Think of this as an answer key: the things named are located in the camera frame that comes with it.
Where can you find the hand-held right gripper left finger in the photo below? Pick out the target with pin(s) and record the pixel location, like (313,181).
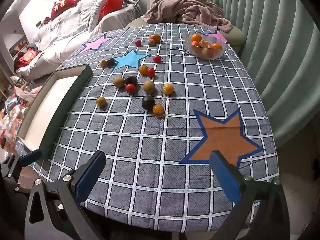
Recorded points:
(90,177)

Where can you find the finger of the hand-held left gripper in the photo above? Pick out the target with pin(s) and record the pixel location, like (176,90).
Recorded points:
(23,190)
(30,157)

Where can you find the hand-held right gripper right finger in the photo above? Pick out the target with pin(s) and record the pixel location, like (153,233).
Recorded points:
(225,177)

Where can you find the dark-rimmed white tray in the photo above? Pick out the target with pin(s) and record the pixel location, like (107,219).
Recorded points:
(45,100)

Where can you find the orange kumquat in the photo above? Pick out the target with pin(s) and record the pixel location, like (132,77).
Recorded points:
(143,69)
(155,38)
(103,63)
(168,89)
(158,110)
(100,101)

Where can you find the dark purple plum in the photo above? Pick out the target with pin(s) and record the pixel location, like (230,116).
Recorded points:
(148,102)
(111,61)
(131,80)

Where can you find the red cherry tomato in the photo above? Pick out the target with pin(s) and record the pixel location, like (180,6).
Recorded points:
(157,58)
(130,88)
(138,43)
(151,72)

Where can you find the brown longan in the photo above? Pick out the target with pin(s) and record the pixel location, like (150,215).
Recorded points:
(151,42)
(119,82)

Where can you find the olive green kiwi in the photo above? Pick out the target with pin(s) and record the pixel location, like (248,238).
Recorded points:
(149,86)

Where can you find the orange paper star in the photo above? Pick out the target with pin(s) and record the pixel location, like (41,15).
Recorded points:
(222,137)

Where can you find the pile of snack packets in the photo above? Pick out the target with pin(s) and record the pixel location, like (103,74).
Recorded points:
(12,120)

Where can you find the grey checked tablecloth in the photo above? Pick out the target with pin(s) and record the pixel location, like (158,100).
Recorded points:
(150,140)

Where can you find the red gold-patterned cushion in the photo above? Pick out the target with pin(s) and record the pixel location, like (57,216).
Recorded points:
(27,57)

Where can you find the clear glass bowl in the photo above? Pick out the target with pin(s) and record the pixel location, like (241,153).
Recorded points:
(205,55)

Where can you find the blue paper star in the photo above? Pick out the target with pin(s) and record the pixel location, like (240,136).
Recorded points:
(128,59)

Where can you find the mandarin orange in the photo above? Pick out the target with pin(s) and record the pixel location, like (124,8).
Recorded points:
(216,46)
(196,44)
(208,52)
(196,38)

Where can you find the large pink paper star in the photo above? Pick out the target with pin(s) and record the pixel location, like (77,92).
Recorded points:
(96,43)

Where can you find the pale green curtain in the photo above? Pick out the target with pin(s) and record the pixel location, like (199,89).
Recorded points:
(275,55)

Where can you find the small pink paper star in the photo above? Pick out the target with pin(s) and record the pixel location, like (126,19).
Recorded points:
(222,38)

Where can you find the white striped quilt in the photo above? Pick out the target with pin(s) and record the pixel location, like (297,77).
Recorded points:
(70,22)

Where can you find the red printed cushion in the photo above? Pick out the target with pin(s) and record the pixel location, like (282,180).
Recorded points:
(65,1)

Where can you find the white covered sofa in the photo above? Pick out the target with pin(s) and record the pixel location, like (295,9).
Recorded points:
(117,17)

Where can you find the plain red cushion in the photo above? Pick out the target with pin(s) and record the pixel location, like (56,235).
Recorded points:
(110,7)

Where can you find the pink fleece blanket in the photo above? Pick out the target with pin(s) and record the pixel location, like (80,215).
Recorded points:
(190,10)

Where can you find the white wall shelf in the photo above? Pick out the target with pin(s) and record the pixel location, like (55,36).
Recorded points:
(16,46)

